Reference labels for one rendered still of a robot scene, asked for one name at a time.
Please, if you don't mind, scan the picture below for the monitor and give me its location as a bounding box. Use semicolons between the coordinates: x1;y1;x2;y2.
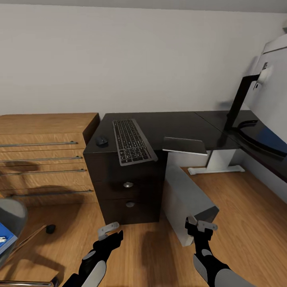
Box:
224;34;287;157

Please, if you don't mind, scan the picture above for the mouse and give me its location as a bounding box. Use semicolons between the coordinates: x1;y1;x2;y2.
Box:
95;135;108;145

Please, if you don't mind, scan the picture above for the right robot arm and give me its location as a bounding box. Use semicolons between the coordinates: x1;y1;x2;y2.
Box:
185;217;256;287

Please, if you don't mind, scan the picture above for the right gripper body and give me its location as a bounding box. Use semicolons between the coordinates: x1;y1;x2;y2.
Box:
185;222;212;242

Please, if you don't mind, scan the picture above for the notebook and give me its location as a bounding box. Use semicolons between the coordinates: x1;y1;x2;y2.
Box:
163;137;207;155

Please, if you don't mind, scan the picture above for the swivel chair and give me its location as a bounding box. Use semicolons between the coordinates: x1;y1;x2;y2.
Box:
0;198;60;287

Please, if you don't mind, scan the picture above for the desktop computer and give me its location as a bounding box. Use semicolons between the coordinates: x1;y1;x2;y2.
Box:
161;165;220;247

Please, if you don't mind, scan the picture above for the folder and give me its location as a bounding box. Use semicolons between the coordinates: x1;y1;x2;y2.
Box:
0;223;18;254

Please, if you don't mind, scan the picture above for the keyboard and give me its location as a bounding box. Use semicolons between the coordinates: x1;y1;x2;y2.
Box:
112;119;158;166

